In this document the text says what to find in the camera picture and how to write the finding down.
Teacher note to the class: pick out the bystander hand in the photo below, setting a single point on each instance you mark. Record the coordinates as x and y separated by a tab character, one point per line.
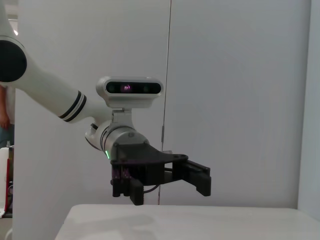
4	123

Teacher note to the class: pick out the white box with red strip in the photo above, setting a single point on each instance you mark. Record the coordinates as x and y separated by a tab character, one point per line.
3	180

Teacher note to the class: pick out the bystander bare forearm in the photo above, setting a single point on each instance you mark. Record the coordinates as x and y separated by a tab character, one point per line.
3	102

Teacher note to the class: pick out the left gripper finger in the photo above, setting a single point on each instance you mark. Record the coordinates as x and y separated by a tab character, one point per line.
137	193
200	180

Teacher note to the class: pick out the silver left camera bracket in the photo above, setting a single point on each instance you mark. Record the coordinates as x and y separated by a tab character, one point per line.
122	118

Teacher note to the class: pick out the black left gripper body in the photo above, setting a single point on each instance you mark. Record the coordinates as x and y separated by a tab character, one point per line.
140	155

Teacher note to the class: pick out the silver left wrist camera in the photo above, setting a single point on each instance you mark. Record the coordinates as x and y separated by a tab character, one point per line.
130	88

